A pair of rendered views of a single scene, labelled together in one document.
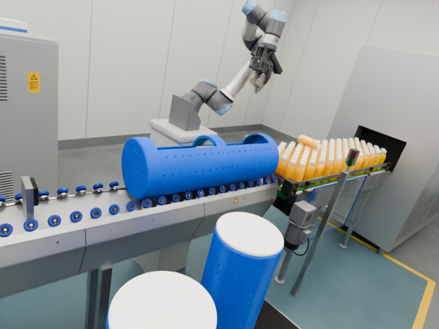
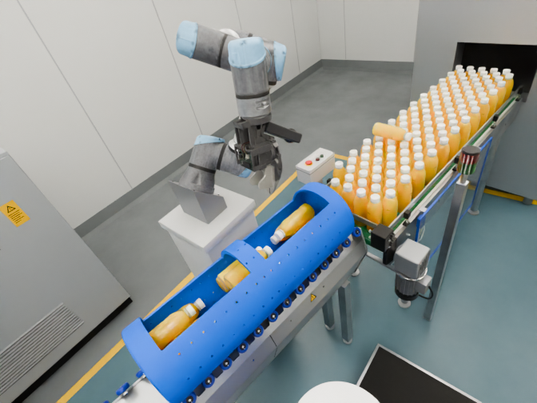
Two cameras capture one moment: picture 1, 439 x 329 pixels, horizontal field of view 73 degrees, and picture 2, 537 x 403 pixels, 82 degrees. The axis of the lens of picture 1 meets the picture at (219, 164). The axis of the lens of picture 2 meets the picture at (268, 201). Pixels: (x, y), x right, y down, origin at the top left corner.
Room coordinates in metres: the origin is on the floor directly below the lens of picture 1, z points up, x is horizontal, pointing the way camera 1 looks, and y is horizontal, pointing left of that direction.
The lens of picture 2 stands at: (0.80, -0.19, 2.02)
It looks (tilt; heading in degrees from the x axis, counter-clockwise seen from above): 39 degrees down; 10
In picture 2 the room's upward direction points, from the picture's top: 15 degrees counter-clockwise
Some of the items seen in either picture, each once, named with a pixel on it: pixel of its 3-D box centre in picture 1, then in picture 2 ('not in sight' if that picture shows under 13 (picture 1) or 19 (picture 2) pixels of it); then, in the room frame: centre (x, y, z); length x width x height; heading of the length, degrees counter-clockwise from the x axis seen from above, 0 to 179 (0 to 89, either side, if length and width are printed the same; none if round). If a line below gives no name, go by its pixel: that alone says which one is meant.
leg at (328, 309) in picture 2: not in sight; (326, 300); (1.84, -0.20, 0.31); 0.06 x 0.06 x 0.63; 44
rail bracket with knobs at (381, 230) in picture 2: (289, 187); (380, 237); (1.73, -0.47, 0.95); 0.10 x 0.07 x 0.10; 44
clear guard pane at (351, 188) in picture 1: (331, 209); (451, 209); (2.09, -0.94, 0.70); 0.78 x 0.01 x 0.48; 134
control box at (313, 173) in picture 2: not in sight; (316, 166); (2.19, -0.24, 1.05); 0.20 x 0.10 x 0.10; 134
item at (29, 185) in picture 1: (30, 200); not in sight; (0.92, 0.66, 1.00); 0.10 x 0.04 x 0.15; 44
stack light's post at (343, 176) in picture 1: (317, 239); (441, 264); (1.85, -0.82, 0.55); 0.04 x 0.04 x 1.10; 44
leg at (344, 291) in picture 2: not in sight; (345, 314); (1.74, -0.30, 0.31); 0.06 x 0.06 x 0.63; 44
